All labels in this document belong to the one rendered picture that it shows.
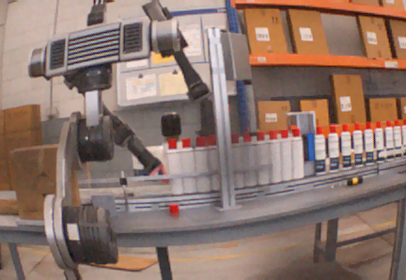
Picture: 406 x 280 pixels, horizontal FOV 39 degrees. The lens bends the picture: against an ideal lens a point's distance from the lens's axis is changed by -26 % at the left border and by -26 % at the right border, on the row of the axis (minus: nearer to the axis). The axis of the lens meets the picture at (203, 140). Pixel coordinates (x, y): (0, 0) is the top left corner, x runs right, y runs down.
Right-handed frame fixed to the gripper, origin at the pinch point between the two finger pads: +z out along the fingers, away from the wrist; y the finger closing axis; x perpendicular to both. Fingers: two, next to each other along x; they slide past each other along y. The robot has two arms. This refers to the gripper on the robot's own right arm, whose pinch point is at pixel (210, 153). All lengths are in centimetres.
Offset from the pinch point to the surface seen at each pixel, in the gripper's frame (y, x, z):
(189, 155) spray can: 9.4, 8.2, -0.6
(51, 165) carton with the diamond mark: 66, 48, -3
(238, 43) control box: -10.2, 18.6, -41.5
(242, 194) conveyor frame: -9.1, 11.3, 15.7
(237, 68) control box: -7.9, 22.2, -31.3
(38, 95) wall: 115, -468, -48
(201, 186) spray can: 5.8, 8.9, 11.1
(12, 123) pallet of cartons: 137, -323, -20
